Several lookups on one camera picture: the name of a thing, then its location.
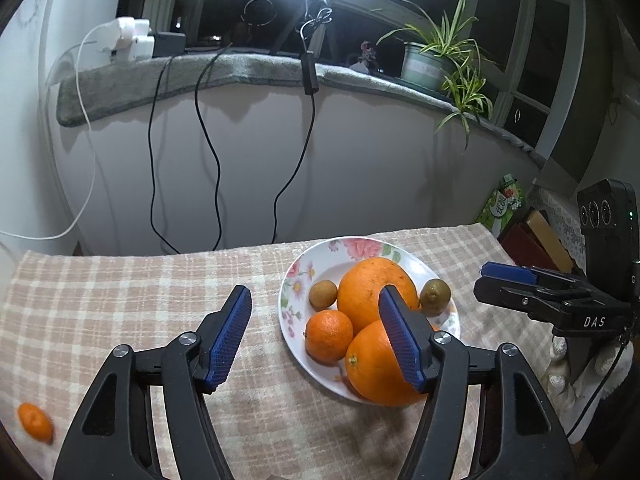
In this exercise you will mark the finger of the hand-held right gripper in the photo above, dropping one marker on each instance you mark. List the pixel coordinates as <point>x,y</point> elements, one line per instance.
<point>515,297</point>
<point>507,272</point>

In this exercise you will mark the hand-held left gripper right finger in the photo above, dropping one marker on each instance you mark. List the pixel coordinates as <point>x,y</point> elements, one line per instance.
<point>400,340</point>

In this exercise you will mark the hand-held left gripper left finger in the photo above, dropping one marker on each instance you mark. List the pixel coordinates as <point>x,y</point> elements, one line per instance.
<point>230,340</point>

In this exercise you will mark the large orange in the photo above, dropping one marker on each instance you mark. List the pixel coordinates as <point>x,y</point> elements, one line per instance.
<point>365,290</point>
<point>372,370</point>

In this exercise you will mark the green kiwi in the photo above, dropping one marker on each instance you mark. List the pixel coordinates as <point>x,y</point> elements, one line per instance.
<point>436,297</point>

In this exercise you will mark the brown round fruit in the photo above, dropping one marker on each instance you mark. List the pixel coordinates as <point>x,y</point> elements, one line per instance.
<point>323,294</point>

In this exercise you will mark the floral white plate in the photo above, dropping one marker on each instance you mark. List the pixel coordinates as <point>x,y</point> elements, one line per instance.
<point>310,265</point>

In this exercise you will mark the dark red box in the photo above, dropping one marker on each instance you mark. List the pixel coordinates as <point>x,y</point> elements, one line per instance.
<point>520,246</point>

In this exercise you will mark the white lace cloth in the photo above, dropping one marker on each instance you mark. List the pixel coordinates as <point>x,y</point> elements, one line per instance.
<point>565,230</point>

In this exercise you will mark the tan box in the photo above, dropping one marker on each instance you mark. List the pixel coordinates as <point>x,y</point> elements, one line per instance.
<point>548,237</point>

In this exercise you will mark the green carton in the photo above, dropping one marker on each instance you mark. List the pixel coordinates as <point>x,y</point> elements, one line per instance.
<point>500,205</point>

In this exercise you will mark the pink plaid cloth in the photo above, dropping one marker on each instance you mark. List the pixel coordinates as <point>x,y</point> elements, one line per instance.
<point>125,285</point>

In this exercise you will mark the small mandarin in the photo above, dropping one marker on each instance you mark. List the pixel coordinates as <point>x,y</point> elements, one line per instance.
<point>35,422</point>

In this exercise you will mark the potted spider plant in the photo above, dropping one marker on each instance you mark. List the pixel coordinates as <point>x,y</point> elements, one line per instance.
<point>422,67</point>

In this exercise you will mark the small potted flower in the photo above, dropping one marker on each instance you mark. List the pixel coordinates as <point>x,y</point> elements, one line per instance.
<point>367,52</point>

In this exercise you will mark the black power adapter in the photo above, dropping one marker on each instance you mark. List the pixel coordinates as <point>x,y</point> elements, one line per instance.
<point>169,44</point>

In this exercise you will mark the white power adapter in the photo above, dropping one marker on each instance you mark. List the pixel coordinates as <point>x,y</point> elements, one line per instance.
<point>131,26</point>
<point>135,47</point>

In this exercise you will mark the window frame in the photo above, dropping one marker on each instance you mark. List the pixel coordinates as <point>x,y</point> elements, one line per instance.
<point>525,20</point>

